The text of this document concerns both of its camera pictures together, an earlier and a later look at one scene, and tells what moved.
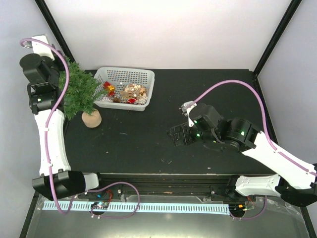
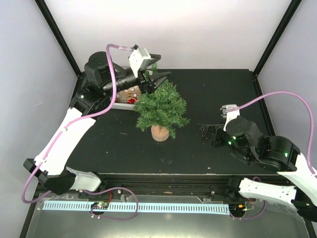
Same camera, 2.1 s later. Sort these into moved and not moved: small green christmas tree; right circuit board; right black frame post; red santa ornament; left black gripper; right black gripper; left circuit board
Moved: small green christmas tree; right black gripper; left black gripper
Not moved: right circuit board; red santa ornament; right black frame post; left circuit board
